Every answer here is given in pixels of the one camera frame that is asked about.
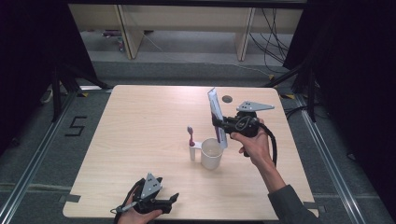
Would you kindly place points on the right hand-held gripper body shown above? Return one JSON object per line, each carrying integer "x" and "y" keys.
{"x": 246, "y": 126}

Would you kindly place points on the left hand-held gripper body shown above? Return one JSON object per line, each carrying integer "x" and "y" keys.
{"x": 151, "y": 186}

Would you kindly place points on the yellow black floor tape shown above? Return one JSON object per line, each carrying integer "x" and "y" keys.
{"x": 288, "y": 96}
{"x": 82, "y": 94}

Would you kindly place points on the person's right hand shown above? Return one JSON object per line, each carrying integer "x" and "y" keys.
{"x": 258, "y": 149}

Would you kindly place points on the black metal stand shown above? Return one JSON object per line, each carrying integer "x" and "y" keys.
{"x": 62, "y": 84}
{"x": 306, "y": 84}

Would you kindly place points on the pink toothbrush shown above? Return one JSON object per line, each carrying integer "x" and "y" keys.
{"x": 191, "y": 137}

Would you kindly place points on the white cup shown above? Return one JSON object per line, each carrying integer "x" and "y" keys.
{"x": 212, "y": 155}

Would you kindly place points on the small clutter under desk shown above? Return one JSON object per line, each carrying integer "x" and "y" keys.
{"x": 116, "y": 39}

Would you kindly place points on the person's left hand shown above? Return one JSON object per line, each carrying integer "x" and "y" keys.
{"x": 137, "y": 218}

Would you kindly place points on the beige wooden desk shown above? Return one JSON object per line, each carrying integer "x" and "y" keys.
{"x": 186, "y": 18}

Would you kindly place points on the aluminium floor rail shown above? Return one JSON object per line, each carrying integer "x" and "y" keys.
{"x": 34, "y": 158}
{"x": 330, "y": 161}

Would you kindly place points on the round table grommet hole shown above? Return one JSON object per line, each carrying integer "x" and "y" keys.
{"x": 227, "y": 99}

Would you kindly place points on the white toothpaste tube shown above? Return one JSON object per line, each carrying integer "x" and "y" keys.
{"x": 216, "y": 104}

